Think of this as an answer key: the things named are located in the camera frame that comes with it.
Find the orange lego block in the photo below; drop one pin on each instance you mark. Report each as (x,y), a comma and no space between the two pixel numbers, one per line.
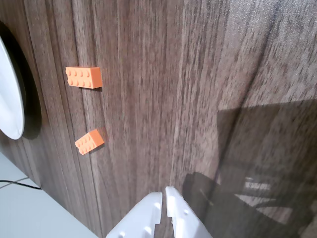
(84,77)
(89,141)

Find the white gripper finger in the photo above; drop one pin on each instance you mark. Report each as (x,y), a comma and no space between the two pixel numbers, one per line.
(138,218)
(183,220)

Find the white round plate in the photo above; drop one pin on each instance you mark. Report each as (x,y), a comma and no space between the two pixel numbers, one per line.
(10,99)

